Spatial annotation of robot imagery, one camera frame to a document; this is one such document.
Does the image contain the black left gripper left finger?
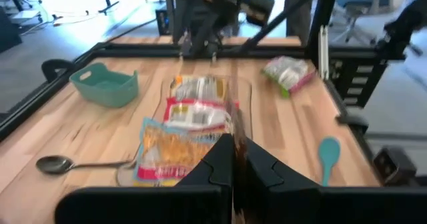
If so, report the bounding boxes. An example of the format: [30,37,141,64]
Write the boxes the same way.
[55,133,234,224]

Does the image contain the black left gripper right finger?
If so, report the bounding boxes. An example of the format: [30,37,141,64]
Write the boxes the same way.
[245,139,427,224]

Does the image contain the blue ramen noodle packet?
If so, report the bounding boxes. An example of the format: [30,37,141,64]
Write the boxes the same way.
[133,117,231,188]

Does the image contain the red ramen noodle packet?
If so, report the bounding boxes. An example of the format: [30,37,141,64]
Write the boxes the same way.
[163,97,240,133]

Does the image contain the metal spoon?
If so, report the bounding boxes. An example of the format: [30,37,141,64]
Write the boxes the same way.
[35,155,134,175]

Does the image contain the taco seasoning mix packet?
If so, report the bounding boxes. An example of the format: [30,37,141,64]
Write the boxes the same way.
[226,73,250,224]

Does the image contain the yellow chicken ramen packet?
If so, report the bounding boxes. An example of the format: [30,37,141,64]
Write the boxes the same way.
[169,75,230,101]

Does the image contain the white green snack packet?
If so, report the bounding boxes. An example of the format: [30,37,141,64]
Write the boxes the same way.
[262,55,316,99]

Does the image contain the light teal plastic basket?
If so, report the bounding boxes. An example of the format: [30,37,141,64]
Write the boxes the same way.
[69,62,139,109]

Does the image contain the computer tower pink lights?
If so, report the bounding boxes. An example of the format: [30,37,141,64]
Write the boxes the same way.
[155,7,175,37]

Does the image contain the grey office chair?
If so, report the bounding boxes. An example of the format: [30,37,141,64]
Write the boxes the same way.
[333,0,401,47]

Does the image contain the small black camera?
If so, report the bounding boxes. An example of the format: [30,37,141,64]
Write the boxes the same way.
[372,146,418,185]

